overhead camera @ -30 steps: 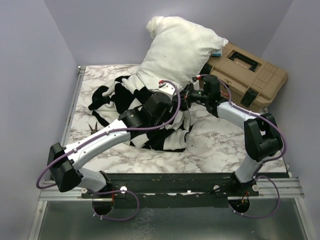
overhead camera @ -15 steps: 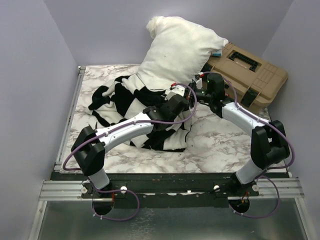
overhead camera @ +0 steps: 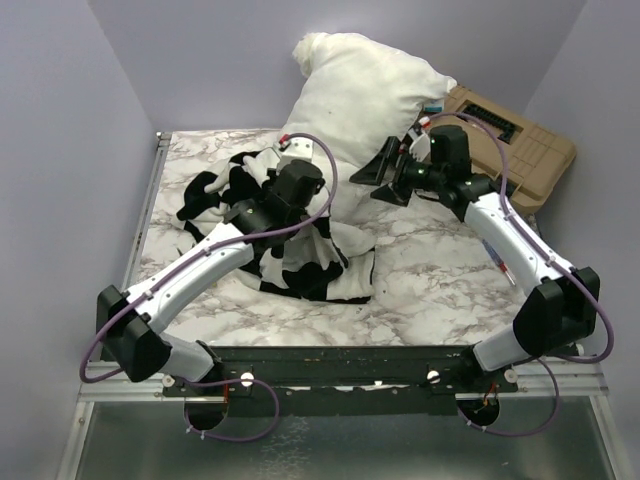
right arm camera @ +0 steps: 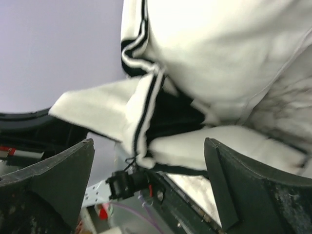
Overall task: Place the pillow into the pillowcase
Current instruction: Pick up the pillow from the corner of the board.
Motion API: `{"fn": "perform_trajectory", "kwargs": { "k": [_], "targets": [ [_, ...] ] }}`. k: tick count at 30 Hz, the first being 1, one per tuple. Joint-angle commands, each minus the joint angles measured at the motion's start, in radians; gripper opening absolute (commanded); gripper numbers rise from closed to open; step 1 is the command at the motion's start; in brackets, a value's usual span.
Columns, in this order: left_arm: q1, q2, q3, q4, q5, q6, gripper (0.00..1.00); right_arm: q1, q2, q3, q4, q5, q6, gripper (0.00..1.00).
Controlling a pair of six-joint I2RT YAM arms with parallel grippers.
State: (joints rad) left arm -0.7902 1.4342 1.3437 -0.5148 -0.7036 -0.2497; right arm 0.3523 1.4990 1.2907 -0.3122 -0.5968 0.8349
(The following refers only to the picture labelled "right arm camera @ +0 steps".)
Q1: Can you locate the black and white checkered pillowcase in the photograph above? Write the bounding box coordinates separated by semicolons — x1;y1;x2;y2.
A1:
48;0;308;176

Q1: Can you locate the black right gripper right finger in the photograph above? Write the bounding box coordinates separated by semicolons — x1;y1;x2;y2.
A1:
204;138;312;234

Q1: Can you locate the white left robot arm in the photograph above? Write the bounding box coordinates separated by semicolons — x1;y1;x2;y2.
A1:
0;109;88;167

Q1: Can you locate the black front mounting rail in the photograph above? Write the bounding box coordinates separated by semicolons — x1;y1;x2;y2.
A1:
143;171;224;234

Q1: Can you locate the white pillow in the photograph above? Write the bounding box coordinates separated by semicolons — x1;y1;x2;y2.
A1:
145;0;312;174

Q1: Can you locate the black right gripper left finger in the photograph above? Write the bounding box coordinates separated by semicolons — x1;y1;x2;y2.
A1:
0;139;95;234

